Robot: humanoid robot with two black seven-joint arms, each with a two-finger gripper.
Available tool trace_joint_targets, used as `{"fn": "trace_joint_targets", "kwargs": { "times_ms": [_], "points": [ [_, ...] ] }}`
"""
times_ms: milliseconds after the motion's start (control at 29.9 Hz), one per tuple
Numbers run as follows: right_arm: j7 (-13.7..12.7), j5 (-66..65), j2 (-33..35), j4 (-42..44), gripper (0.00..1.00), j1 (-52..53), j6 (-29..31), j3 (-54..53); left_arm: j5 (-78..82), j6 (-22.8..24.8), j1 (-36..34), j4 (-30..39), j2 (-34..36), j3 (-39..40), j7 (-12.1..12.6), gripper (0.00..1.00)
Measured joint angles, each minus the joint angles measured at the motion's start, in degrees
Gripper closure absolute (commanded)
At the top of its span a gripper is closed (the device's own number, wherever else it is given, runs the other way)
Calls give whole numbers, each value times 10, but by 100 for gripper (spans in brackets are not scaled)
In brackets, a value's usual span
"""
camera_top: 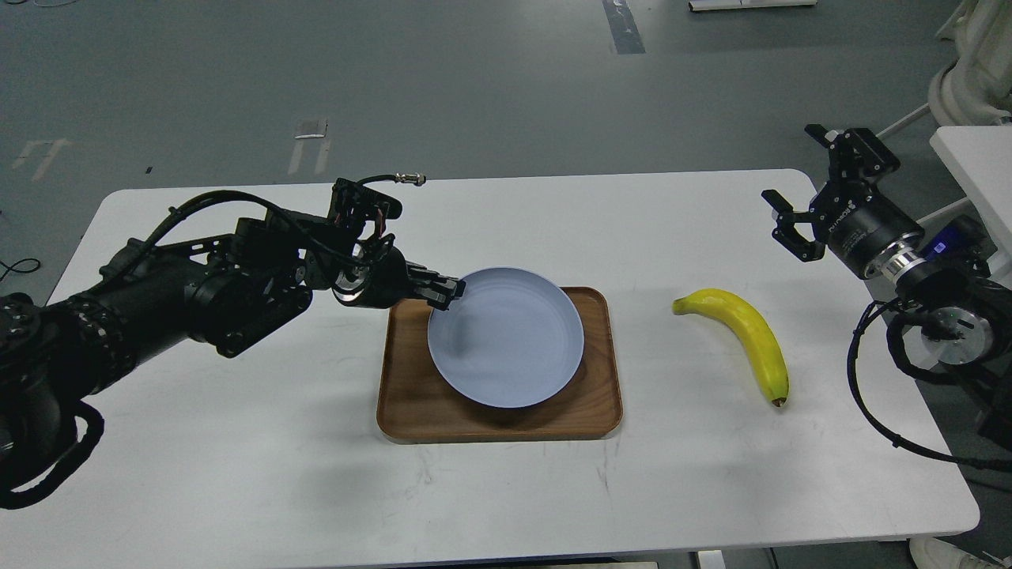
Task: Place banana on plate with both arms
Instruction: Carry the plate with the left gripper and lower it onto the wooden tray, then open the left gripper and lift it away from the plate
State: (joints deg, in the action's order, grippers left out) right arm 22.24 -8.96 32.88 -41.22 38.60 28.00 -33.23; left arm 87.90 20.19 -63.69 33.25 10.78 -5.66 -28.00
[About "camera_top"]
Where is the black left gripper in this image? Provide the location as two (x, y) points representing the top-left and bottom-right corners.
(332, 247), (466, 311)

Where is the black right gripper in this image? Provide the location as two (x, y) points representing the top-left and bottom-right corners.
(761, 125), (924, 277)

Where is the light blue plate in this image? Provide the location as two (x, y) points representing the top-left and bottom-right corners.
(427, 266), (585, 409)

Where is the yellow banana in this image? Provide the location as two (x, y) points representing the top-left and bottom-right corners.
(672, 288), (791, 408)

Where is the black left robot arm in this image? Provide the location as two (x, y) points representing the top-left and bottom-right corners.
(1, 178), (466, 511)

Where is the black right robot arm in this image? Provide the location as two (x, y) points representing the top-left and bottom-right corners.
(762, 125), (1010, 461)

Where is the brown wooden tray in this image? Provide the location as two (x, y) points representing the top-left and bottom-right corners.
(376, 287), (623, 444)

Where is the white side table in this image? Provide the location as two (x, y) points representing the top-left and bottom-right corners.
(930, 125), (1011, 256)

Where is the white chair base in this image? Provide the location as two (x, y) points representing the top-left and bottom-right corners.
(878, 1), (1011, 140)

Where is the white shoe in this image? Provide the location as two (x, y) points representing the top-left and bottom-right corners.
(908, 537), (1006, 568)

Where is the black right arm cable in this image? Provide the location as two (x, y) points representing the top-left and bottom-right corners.
(848, 300), (1012, 473)

